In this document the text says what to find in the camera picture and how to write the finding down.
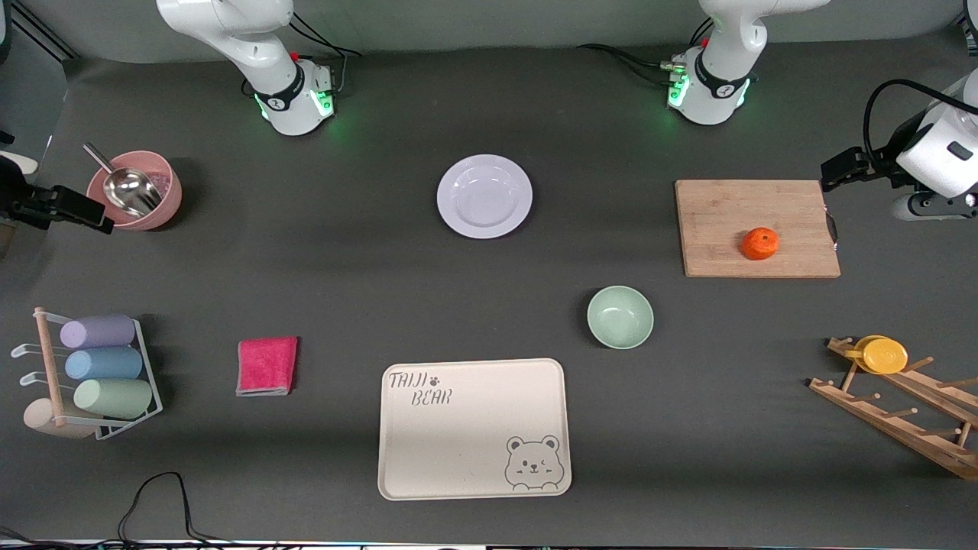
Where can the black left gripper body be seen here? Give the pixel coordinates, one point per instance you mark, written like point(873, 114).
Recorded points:
point(873, 166)

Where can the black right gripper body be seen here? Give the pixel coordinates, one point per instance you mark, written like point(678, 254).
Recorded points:
point(17, 200)

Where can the orange fruit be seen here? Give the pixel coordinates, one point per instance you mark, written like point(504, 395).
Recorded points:
point(760, 244)

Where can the white round plate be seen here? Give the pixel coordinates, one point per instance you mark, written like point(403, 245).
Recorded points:
point(484, 197)

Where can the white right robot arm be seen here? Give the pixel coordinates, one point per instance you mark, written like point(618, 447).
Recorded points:
point(283, 92)

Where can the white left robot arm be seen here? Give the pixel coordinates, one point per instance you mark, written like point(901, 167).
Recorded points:
point(718, 84)

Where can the white rounded object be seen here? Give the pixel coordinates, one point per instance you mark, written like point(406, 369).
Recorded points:
point(19, 163)

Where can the metal scoop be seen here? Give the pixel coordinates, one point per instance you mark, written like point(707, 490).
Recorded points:
point(134, 191)

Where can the pink bowl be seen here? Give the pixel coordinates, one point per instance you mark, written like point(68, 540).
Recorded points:
point(170, 200)

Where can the wooden cutting board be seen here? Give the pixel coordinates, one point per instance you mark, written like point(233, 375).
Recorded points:
point(733, 221)

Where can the purple cup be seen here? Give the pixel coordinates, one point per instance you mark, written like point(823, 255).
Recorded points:
point(99, 331)

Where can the blue cup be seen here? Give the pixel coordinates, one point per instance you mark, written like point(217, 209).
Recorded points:
point(105, 363)

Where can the yellow cup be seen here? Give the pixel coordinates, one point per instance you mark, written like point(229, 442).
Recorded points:
point(885, 356)

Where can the green cup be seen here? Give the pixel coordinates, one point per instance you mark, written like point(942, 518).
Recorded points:
point(113, 398)

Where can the beige cup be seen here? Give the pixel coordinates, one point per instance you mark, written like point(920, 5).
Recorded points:
point(40, 418)

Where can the pink folded cloth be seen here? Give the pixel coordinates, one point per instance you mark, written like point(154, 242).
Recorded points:
point(267, 366)

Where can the wooden peg drying rack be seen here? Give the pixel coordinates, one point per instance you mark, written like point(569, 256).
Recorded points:
point(894, 420)

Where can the light green bowl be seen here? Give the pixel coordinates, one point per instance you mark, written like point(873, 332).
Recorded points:
point(620, 318)

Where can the cream tray with bear print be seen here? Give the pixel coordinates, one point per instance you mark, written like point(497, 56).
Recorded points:
point(466, 443)

